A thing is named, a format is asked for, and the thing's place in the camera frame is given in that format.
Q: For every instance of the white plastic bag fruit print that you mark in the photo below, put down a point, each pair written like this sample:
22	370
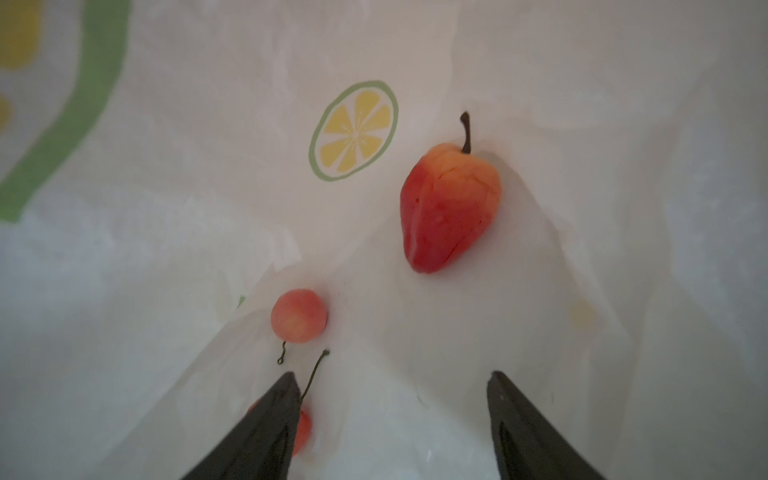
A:
169	169

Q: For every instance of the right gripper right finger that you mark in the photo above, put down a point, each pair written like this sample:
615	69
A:
526	445

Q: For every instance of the small red fake cherry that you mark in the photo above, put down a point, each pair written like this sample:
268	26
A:
298	316

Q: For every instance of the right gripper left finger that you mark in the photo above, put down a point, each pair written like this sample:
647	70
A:
260	446

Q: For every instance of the red fake fruit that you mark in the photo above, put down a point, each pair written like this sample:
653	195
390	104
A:
447	202

